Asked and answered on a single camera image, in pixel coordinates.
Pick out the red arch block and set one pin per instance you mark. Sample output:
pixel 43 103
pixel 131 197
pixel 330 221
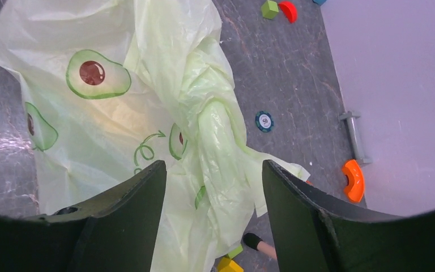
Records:
pixel 289 10

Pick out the blue lego brick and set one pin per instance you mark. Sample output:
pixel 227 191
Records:
pixel 319 2

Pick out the orange curved block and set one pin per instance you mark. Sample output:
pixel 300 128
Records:
pixel 355 187

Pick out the black microphone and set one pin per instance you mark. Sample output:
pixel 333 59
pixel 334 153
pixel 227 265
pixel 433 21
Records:
pixel 253 241

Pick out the blue poker chip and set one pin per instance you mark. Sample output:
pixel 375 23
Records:
pixel 264 121

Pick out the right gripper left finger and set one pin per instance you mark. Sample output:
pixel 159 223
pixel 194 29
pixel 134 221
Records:
pixel 115 230

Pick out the small green cube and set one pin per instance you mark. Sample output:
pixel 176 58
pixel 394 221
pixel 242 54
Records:
pixel 269 9

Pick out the green avocado plastic bag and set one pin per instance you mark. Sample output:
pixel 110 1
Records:
pixel 110 87

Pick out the yellow triangular block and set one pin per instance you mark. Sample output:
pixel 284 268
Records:
pixel 228 265

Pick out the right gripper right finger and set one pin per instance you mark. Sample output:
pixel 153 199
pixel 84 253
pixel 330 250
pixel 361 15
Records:
pixel 314 231

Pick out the long green block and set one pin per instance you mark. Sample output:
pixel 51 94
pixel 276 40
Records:
pixel 235 252

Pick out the grey metal handle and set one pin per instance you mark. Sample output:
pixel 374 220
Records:
pixel 350 118

